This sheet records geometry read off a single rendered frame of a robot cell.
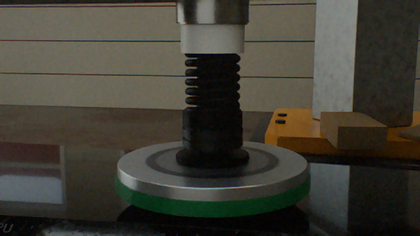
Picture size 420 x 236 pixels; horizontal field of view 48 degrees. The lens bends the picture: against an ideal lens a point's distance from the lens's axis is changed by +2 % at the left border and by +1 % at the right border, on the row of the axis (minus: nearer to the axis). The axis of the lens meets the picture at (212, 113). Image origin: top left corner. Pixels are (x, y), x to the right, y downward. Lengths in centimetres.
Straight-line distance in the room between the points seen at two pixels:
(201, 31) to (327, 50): 85
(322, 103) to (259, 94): 535
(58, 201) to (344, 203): 32
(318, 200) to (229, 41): 21
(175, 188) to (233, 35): 17
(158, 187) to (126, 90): 667
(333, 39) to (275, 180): 87
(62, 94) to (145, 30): 165
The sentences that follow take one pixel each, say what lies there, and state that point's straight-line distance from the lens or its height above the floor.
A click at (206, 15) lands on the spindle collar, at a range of 48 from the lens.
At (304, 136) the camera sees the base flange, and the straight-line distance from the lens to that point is 112.
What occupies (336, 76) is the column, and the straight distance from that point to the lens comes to 127.
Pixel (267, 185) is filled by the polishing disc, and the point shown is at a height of 87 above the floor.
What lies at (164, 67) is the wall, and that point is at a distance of 689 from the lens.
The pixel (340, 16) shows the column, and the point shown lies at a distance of 127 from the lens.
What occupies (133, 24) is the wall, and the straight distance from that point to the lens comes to 702.
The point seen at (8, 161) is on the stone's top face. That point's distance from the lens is 77.
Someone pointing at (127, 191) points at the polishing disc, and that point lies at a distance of 48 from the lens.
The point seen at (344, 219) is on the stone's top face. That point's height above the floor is 82.
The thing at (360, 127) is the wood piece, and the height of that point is 83.
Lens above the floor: 100
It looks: 9 degrees down
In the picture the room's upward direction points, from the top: straight up
